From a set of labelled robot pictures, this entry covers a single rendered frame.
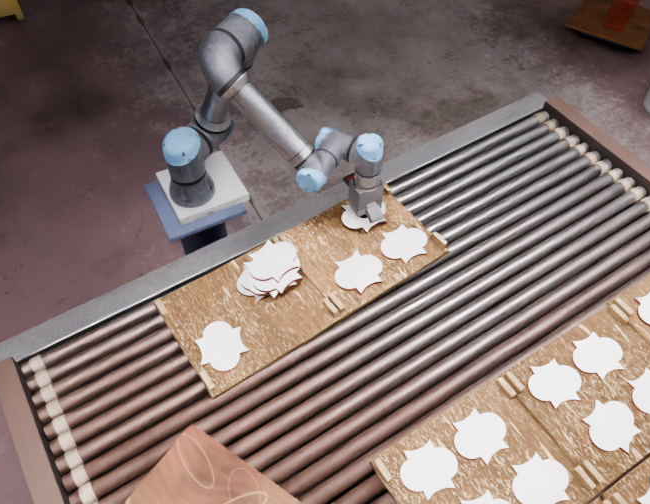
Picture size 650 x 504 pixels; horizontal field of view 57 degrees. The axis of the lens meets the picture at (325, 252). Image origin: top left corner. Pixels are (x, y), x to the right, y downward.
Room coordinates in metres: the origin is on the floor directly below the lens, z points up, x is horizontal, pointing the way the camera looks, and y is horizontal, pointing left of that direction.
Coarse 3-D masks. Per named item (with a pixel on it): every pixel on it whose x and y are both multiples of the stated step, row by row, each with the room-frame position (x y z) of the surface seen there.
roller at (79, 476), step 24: (576, 192) 1.35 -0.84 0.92; (528, 216) 1.25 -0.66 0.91; (552, 216) 1.26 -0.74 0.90; (504, 240) 1.15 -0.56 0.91; (456, 264) 1.05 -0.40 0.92; (408, 288) 0.96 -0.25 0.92; (360, 312) 0.88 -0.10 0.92; (384, 312) 0.89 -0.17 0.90; (336, 336) 0.80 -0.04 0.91; (288, 360) 0.72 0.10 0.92; (240, 384) 0.65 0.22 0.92; (192, 408) 0.58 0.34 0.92; (216, 408) 0.59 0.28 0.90; (144, 432) 0.52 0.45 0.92; (168, 432) 0.52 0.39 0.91; (120, 456) 0.46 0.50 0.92; (72, 480) 0.40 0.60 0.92
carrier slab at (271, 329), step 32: (192, 288) 0.94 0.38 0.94; (224, 288) 0.94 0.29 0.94; (288, 288) 0.94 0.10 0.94; (192, 320) 0.83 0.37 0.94; (224, 320) 0.84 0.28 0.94; (256, 320) 0.84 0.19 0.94; (288, 320) 0.84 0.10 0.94; (320, 320) 0.84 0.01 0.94; (192, 352) 0.74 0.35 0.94; (256, 352) 0.74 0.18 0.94; (288, 352) 0.74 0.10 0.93; (224, 384) 0.64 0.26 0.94
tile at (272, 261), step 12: (264, 252) 1.02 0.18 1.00; (276, 252) 1.02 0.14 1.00; (288, 252) 1.03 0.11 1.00; (252, 264) 0.98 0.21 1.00; (264, 264) 0.98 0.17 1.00; (276, 264) 0.98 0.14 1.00; (288, 264) 0.98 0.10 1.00; (252, 276) 0.94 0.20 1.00; (264, 276) 0.94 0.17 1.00; (276, 276) 0.94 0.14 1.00
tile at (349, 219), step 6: (348, 210) 1.23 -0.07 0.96; (384, 210) 1.23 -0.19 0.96; (342, 216) 1.20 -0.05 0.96; (348, 216) 1.20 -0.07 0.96; (354, 216) 1.20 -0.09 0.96; (342, 222) 1.18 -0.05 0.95; (348, 222) 1.18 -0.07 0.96; (354, 222) 1.18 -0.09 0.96; (360, 222) 1.18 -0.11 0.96; (366, 222) 1.18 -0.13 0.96; (378, 222) 1.18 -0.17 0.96; (384, 222) 1.19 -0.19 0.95; (348, 228) 1.16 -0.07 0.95; (354, 228) 1.15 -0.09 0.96; (360, 228) 1.16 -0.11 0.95; (366, 228) 1.15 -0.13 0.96
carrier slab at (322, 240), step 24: (336, 216) 1.22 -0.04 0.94; (384, 216) 1.22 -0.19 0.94; (408, 216) 1.22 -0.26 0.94; (312, 240) 1.12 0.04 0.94; (336, 240) 1.12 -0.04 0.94; (360, 240) 1.12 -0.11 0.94; (432, 240) 1.13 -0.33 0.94; (312, 264) 1.03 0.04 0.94; (384, 264) 1.03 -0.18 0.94; (408, 264) 1.03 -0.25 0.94; (336, 288) 0.95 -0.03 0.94; (384, 288) 0.95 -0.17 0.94
